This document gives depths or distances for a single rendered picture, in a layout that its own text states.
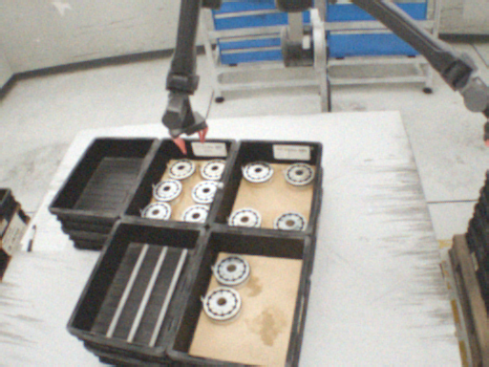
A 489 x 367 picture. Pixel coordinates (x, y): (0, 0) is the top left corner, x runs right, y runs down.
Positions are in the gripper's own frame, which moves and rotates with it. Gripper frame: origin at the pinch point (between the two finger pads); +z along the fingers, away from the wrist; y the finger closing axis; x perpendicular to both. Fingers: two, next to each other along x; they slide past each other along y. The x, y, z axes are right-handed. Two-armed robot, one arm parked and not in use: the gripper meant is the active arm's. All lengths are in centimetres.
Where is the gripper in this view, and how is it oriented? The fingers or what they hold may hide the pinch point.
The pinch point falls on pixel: (193, 145)
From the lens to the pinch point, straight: 129.7
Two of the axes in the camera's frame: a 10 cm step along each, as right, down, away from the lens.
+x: -5.4, -5.5, 6.4
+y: 8.3, -4.8, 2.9
